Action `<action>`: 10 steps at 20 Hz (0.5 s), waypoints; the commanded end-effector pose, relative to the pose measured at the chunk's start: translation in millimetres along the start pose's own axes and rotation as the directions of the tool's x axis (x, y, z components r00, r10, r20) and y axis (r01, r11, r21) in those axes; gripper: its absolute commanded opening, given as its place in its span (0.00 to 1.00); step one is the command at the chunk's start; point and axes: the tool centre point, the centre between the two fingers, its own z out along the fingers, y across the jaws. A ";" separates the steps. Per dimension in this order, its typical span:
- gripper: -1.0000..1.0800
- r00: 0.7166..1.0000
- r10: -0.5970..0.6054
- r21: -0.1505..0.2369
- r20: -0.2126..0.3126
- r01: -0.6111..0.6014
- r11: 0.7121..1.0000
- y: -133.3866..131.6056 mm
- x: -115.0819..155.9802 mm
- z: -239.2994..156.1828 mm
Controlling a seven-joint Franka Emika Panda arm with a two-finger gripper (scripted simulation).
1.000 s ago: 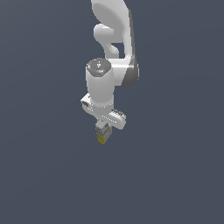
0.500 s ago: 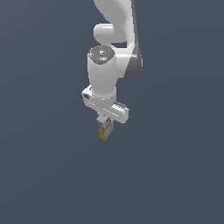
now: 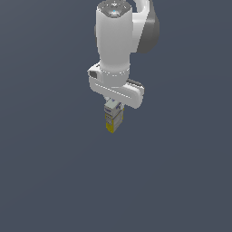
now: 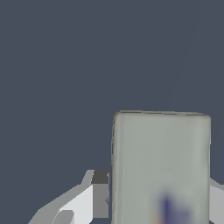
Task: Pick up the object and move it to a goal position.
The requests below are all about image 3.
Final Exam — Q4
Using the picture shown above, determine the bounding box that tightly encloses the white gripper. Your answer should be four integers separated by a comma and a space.
87, 62, 146, 127

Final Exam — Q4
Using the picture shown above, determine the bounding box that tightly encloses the small yellow block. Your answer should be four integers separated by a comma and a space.
104, 111, 125, 134

